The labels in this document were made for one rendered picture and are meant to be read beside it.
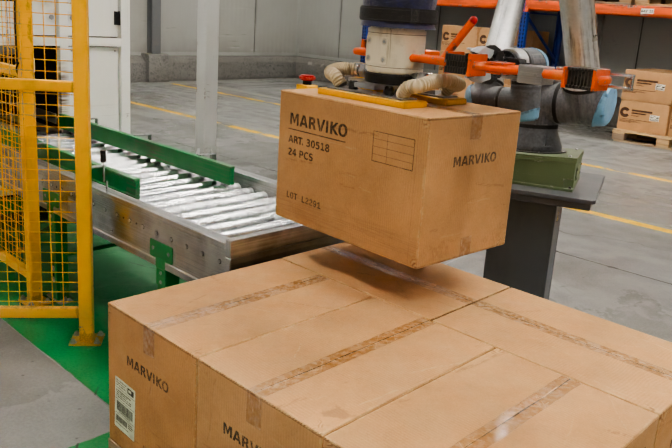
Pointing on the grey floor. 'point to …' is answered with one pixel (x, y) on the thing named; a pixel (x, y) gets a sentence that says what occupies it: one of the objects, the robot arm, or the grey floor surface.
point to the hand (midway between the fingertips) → (474, 64)
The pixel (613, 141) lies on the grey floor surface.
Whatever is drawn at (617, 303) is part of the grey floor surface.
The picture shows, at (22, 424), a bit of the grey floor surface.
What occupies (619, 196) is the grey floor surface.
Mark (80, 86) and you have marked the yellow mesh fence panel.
